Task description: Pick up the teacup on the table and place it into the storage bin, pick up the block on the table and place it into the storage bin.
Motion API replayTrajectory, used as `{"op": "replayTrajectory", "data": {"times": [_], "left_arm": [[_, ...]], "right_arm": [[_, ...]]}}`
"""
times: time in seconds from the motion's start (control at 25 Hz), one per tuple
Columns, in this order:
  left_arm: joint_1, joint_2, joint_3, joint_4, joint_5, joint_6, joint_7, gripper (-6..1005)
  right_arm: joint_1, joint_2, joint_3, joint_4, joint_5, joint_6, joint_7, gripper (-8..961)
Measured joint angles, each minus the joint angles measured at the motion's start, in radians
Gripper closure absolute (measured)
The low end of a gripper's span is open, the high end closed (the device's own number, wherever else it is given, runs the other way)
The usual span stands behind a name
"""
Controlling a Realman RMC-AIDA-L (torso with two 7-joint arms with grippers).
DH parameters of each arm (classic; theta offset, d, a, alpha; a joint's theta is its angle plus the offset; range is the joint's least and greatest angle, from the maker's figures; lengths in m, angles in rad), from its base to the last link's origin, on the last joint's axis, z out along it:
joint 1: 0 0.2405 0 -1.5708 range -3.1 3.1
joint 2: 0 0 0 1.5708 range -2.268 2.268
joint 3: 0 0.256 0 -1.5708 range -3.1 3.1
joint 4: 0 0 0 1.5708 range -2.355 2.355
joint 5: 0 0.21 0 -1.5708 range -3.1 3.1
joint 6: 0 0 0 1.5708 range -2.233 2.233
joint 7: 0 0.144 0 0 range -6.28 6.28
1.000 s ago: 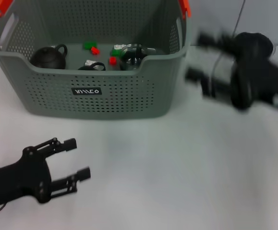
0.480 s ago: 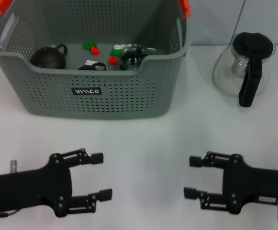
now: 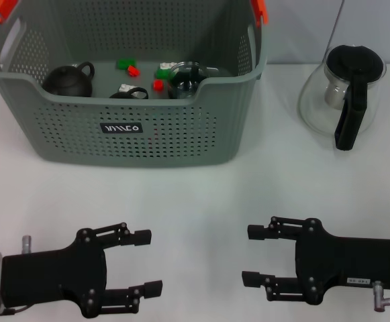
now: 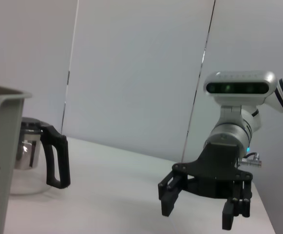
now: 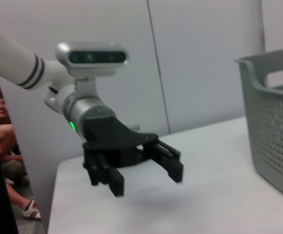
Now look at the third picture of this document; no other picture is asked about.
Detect black clay teapot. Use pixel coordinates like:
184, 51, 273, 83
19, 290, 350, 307
42, 61, 96, 98

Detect glass pitcher with black handle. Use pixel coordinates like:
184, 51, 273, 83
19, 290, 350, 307
297, 44, 387, 151

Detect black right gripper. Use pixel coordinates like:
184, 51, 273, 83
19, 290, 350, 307
241, 216, 390, 307

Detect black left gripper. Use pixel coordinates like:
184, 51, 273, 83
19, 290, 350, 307
0, 221, 164, 319

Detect glass teacup with black sleeve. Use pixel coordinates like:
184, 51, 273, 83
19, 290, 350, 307
199, 66, 221, 78
109, 86, 150, 100
167, 61, 205, 100

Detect grey perforated storage bin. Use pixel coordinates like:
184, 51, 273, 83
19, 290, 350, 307
0, 0, 269, 168

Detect orange clamp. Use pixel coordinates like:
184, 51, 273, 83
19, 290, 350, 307
0, 0, 18, 24
250, 0, 269, 28

